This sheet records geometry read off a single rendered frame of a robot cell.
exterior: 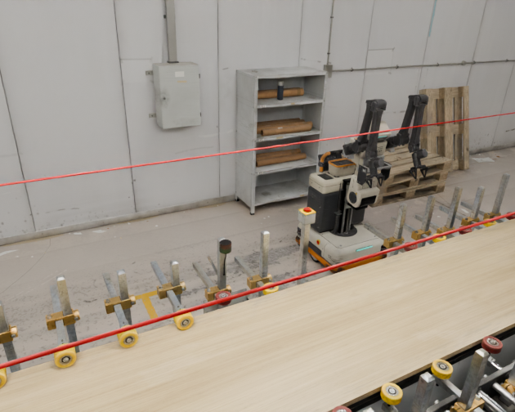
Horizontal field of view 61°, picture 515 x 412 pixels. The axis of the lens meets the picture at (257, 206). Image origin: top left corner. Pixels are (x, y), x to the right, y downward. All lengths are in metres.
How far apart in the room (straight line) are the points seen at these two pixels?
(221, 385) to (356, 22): 4.66
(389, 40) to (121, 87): 3.37
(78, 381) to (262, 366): 0.72
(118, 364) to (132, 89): 3.12
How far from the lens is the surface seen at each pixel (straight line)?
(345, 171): 4.02
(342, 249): 3.92
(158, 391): 1.84
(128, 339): 2.00
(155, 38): 4.55
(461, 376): 2.40
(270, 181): 5.47
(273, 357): 1.94
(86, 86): 4.48
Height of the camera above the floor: 2.27
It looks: 26 degrees down
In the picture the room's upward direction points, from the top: 2 degrees clockwise
